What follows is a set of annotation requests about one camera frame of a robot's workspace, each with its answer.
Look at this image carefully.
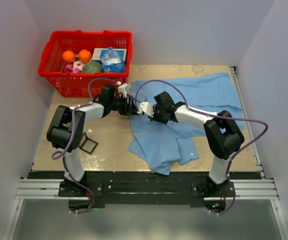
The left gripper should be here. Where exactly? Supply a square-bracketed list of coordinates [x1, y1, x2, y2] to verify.
[109, 95, 140, 116]

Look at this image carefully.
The light blue shirt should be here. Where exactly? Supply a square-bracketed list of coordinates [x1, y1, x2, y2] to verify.
[128, 72, 242, 175]

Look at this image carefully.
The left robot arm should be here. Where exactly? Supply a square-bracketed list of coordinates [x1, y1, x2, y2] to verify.
[46, 83, 137, 197]

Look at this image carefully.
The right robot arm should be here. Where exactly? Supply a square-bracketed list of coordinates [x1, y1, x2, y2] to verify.
[139, 91, 245, 197]

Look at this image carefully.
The blue plastic bag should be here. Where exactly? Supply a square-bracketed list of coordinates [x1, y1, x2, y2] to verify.
[100, 47, 125, 73]

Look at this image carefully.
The green melon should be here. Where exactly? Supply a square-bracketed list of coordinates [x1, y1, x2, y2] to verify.
[82, 60, 104, 74]

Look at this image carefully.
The white blue box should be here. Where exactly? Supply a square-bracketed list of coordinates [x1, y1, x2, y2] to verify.
[91, 48, 127, 63]

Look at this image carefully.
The pink snack packet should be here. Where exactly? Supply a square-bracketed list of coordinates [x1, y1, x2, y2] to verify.
[64, 60, 85, 74]

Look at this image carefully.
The orange fruit right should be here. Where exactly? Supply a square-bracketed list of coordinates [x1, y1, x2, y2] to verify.
[78, 49, 92, 64]

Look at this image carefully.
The orange fruit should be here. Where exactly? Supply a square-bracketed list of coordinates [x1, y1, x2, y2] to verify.
[61, 50, 76, 64]
[78, 49, 92, 64]

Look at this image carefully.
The red plastic basket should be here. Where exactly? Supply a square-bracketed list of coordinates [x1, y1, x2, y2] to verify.
[37, 30, 133, 98]

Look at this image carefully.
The orange fruit left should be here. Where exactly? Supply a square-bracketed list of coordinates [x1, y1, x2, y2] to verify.
[61, 50, 76, 64]

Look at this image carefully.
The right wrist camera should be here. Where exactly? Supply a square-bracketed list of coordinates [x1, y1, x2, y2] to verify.
[137, 101, 154, 118]

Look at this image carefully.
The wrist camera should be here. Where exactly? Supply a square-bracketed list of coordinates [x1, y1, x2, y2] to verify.
[116, 81, 132, 98]
[137, 101, 154, 118]

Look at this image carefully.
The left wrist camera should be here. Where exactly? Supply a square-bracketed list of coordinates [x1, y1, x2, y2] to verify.
[116, 81, 132, 98]

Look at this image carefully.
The black picture frame stand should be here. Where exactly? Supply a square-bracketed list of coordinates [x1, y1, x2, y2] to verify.
[78, 132, 99, 155]

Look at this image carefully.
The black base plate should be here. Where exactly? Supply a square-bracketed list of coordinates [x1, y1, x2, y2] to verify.
[27, 171, 263, 210]

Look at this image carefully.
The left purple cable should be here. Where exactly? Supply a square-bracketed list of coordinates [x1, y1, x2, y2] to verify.
[51, 77, 124, 215]

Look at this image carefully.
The purple cable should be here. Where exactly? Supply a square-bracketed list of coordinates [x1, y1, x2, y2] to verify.
[133, 79, 269, 216]
[51, 77, 124, 215]

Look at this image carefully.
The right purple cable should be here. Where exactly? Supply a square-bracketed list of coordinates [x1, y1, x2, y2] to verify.
[133, 79, 269, 216]

